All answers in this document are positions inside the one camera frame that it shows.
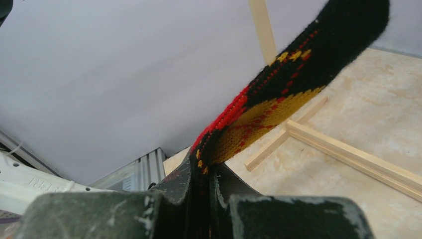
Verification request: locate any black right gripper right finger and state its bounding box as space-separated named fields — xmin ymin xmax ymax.
xmin=210 ymin=164 xmax=374 ymax=239

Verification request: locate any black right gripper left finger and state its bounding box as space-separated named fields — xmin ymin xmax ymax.
xmin=14 ymin=161 xmax=191 ymax=239

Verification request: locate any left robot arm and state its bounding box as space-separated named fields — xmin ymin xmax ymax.
xmin=0 ymin=153 xmax=110 ymax=215

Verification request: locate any wooden drying rack frame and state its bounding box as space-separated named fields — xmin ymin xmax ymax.
xmin=244 ymin=0 xmax=422 ymax=203

